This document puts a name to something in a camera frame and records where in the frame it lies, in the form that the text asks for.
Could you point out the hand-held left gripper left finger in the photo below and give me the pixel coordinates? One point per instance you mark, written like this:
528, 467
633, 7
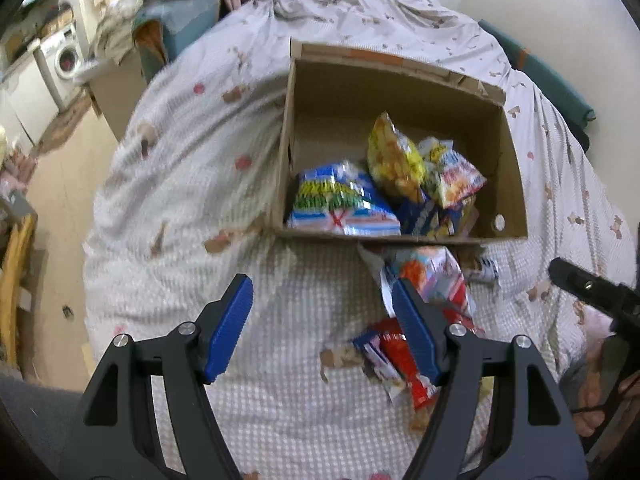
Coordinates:
230, 330

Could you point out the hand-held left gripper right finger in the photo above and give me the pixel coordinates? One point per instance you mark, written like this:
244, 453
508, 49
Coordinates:
415, 340

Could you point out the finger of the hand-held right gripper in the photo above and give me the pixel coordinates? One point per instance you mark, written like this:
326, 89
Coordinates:
585, 285

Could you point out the white red cartoon snack bag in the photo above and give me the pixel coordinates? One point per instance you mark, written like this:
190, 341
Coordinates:
425, 270

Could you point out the brown snack packet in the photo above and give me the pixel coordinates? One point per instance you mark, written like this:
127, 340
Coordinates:
422, 417

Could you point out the blue yellow snack packet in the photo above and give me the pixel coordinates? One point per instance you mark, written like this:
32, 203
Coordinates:
420, 217

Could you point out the blue white snack bag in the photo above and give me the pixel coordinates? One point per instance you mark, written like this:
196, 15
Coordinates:
340, 200

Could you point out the white yellow red snack bag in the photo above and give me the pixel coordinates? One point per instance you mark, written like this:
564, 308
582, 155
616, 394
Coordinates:
452, 175

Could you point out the brown cardboard box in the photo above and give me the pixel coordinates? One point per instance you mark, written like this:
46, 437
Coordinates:
340, 105

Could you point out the person's right hand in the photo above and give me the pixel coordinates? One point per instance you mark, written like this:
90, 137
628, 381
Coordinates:
587, 395

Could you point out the pink fuzzy cloth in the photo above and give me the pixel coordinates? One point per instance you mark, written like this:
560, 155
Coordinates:
597, 325

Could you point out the black cloth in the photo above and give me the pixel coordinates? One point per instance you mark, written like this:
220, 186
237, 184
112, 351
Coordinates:
581, 136

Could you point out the teal headboard cushion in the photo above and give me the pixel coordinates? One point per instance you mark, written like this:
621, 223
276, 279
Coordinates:
550, 85

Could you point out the small side table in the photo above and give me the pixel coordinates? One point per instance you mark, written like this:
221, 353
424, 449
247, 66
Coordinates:
115, 95

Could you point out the brown floor rug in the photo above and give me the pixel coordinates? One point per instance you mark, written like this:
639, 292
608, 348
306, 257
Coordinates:
65, 122

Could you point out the white kitchen cabinet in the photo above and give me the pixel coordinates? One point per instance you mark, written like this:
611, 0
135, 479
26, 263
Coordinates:
30, 100

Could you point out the teal chair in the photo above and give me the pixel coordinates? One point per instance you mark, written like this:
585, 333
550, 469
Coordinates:
185, 25

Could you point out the white washing machine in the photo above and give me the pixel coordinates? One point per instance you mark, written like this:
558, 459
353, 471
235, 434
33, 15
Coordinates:
65, 60

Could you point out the pile of clothes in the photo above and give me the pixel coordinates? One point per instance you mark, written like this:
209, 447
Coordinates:
115, 30

